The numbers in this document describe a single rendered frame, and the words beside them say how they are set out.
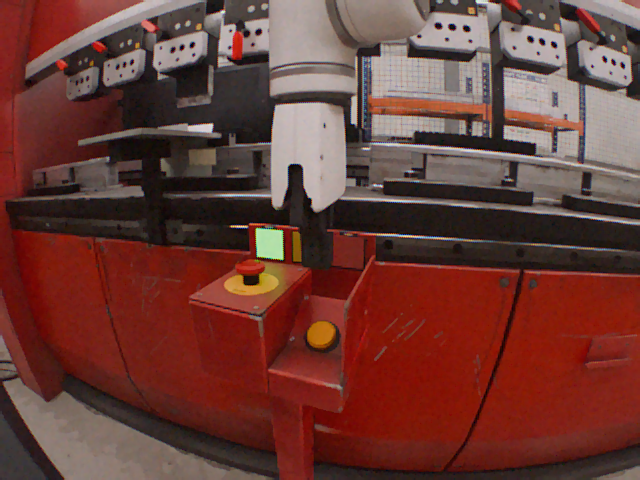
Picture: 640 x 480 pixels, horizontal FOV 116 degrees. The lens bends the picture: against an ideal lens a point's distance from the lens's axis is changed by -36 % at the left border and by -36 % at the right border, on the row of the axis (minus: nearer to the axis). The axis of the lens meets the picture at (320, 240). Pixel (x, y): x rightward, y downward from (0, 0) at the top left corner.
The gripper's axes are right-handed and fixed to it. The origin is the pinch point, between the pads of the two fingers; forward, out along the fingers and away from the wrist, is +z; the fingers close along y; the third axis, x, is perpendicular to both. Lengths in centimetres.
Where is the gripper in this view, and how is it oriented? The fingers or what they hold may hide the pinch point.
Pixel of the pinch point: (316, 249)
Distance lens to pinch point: 33.7
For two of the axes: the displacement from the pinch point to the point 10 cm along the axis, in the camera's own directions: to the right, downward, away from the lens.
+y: -3.2, 3.3, -8.9
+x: 9.5, 0.9, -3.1
